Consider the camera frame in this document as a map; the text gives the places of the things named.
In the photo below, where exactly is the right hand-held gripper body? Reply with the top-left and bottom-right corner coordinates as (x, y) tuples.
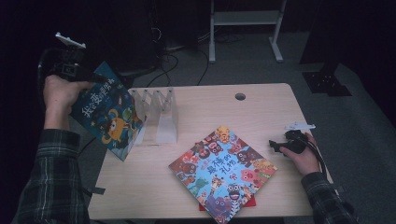
(284, 121), (317, 155)

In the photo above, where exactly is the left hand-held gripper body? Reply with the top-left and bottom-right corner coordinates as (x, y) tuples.
(49, 32), (87, 82)

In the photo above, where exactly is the dark blue monster picture book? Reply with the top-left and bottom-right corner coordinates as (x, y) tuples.
(69, 61), (148, 162)

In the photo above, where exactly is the light blue animals picture book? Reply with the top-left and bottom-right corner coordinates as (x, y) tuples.
(168, 125), (278, 224)

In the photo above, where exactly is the translucent white book rack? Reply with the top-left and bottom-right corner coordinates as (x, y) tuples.
(127, 87), (180, 147)

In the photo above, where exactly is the person's right hand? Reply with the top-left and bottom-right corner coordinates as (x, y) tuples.
(279, 133), (321, 176)

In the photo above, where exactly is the person's left hand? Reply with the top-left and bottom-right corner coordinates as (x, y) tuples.
(42, 74), (92, 110)

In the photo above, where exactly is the black stand base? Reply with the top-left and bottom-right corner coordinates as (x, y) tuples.
(118, 66), (157, 91)

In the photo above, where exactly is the black square floor plate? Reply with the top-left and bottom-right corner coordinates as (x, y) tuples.
(302, 62), (353, 97)

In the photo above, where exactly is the white metal stand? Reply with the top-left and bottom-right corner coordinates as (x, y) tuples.
(208, 0), (288, 64)

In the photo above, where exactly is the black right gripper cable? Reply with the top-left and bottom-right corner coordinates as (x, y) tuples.
(298, 135), (328, 180)

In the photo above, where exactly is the black looping cable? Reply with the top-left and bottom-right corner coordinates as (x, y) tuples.
(78, 136), (98, 157)

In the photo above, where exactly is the black curved floor cable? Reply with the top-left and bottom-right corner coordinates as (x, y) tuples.
(146, 52), (180, 88)

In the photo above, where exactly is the thin black floor cable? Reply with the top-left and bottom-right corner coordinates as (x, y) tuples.
(196, 48), (210, 87)

